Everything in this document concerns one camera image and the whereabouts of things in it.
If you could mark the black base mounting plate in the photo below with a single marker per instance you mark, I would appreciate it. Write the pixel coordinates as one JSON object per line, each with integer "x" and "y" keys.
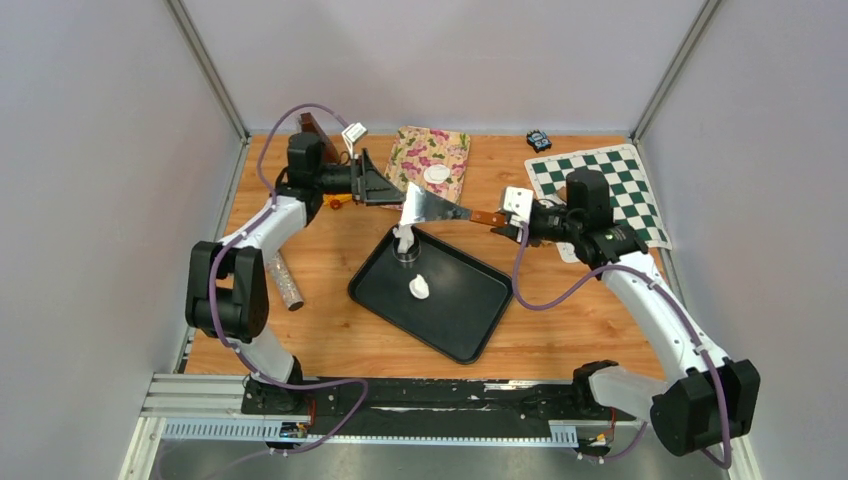
{"x": 438, "y": 408}

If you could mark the brown wooden metronome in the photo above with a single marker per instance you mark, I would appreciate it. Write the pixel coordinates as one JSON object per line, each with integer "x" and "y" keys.
{"x": 308, "y": 124}

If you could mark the small blue black toy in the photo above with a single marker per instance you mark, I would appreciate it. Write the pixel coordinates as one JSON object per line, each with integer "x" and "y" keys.
{"x": 538, "y": 141}

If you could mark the green white chess mat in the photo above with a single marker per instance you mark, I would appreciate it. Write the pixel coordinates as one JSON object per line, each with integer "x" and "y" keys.
{"x": 632, "y": 198}

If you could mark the floral rectangular tray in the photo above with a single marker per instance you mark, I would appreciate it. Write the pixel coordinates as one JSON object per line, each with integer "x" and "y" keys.
{"x": 416, "y": 148}

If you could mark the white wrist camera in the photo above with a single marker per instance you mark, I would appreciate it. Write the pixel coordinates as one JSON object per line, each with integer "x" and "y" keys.
{"x": 351, "y": 135}
{"x": 516, "y": 204}

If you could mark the black baking tray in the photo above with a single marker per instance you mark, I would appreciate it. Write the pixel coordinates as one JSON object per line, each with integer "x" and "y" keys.
{"x": 468, "y": 297}

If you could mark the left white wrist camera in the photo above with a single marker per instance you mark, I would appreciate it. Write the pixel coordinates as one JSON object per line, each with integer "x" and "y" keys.
{"x": 351, "y": 135}

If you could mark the orange toy car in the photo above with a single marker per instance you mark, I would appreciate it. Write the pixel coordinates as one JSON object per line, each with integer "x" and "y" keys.
{"x": 336, "y": 201}

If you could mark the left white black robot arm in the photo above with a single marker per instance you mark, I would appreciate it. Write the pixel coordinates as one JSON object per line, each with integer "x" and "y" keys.
{"x": 227, "y": 294}

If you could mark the silver glitter tube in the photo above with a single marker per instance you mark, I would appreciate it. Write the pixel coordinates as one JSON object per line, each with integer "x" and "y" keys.
{"x": 284, "y": 282}

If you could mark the round cut dough wrapper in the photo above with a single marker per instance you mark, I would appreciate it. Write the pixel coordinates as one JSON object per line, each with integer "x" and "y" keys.
{"x": 419, "y": 288}

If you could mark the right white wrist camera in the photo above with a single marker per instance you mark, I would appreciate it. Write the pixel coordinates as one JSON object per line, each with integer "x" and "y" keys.
{"x": 516, "y": 204}

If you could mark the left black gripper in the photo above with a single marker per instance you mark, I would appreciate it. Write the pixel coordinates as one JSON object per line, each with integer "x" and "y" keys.
{"x": 368, "y": 186}

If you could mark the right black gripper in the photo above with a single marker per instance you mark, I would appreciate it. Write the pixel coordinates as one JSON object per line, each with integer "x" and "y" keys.
{"x": 512, "y": 232}

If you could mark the aluminium frame rail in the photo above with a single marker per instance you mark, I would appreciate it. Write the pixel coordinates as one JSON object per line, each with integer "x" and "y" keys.
{"x": 233, "y": 427}

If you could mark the wooden handled metal scraper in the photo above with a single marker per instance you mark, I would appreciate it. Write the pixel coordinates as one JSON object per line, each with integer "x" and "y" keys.
{"x": 422, "y": 206}

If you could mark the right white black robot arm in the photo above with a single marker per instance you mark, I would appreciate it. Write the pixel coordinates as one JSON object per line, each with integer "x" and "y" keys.
{"x": 705, "y": 398}

